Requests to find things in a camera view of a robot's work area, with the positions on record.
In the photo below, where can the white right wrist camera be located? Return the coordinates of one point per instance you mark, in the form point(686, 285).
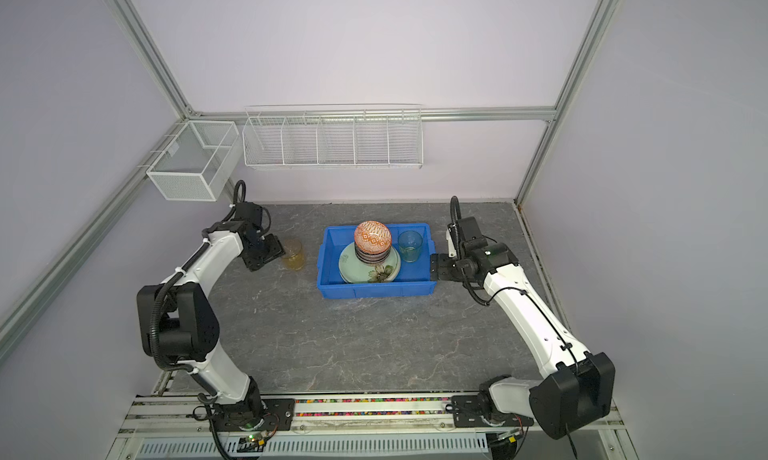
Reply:
point(451, 243)

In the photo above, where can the green flower plate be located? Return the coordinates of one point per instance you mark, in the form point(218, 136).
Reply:
point(354, 270)

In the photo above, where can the green glass cup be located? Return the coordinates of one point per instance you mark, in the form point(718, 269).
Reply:
point(410, 244)

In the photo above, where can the white wire rack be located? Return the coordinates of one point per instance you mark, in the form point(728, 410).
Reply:
point(333, 136)

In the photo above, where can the blue plastic bin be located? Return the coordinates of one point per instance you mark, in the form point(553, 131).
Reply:
point(412, 280)

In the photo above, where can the blue white patterned bowl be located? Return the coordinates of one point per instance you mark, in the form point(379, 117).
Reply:
point(372, 237)

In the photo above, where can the amber glass cup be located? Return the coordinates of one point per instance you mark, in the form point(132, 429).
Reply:
point(294, 255)

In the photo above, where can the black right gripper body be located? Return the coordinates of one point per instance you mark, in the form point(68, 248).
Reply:
point(456, 271)

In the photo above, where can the white mesh basket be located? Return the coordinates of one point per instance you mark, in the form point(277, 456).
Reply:
point(198, 161)

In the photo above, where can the red rimmed bottom bowl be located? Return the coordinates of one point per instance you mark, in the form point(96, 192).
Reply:
point(371, 258)

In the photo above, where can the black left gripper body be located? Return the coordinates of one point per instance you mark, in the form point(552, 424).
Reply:
point(265, 251)

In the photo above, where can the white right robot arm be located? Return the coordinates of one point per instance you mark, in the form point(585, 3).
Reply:
point(576, 388)

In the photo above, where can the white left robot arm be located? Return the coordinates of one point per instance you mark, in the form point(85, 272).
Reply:
point(179, 328)

